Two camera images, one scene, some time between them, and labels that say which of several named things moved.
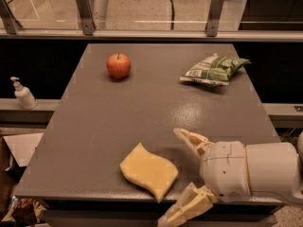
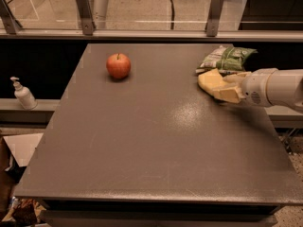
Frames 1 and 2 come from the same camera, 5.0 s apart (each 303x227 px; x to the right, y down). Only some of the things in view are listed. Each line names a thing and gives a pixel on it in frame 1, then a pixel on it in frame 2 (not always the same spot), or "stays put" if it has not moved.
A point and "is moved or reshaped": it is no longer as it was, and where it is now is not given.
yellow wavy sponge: [153, 172] -> [211, 81]
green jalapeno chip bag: [218, 69] is moved or reshaped
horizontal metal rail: [153, 34] stays put
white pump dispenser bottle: [24, 95] stays put
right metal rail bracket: [215, 12] stays put
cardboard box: [15, 149] stays put
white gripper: [224, 170] -> [255, 87]
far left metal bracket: [8, 19] stays put
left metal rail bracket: [85, 12] stays put
